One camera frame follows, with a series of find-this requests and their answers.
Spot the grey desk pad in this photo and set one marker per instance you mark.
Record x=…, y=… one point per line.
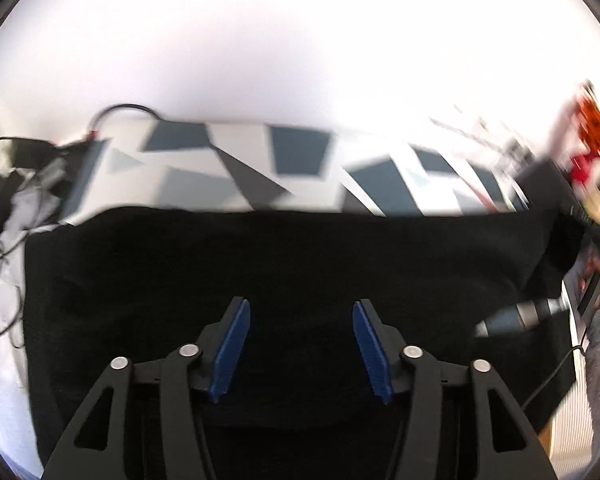
x=5, y=320

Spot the geometric print table mat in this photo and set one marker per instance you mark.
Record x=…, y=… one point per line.
x=300, y=160

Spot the red flower decoration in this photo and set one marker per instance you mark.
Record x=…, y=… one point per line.
x=592, y=125

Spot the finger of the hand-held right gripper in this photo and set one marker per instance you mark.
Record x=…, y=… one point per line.
x=520, y=317

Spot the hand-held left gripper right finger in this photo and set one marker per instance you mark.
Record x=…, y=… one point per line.
x=372, y=350

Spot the black speaker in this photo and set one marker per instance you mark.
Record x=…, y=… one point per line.
x=545, y=177

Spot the black knit garment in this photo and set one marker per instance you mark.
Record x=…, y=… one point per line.
x=290, y=260

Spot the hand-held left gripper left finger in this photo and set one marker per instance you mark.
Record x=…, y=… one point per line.
x=230, y=350

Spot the black power adapter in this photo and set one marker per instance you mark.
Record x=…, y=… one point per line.
x=25, y=155

